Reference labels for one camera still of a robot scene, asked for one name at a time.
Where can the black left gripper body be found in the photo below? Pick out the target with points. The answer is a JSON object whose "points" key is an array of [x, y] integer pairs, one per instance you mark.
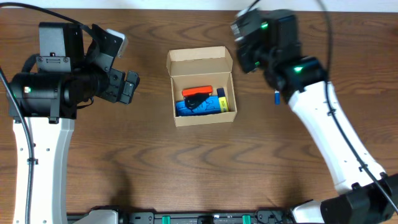
{"points": [[111, 93]]}

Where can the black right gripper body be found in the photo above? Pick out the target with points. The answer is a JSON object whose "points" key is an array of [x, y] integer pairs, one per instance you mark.
{"points": [[248, 60]]}

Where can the blue whiteboard marker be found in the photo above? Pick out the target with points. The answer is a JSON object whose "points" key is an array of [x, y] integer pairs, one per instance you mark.
{"points": [[277, 97]]}

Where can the red stapler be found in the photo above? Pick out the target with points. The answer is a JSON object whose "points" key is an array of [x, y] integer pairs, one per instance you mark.
{"points": [[197, 90]]}

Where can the brown cardboard box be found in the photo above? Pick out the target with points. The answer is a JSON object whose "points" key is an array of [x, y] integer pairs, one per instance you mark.
{"points": [[201, 67]]}

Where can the yellow highlighter pen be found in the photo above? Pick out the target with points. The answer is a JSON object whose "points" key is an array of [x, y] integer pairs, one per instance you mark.
{"points": [[222, 100]]}

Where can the black correction tape dispenser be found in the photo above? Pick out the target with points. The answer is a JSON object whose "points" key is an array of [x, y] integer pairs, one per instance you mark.
{"points": [[194, 101]]}

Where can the blue plastic block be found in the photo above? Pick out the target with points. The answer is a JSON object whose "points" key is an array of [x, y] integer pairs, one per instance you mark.
{"points": [[210, 106]]}

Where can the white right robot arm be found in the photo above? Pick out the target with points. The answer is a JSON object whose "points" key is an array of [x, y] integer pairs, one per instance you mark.
{"points": [[366, 193]]}

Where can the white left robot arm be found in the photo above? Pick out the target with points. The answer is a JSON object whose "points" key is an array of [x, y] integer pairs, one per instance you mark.
{"points": [[74, 66]]}

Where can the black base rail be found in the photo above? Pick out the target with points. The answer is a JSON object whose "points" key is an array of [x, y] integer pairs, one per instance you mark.
{"points": [[113, 214]]}

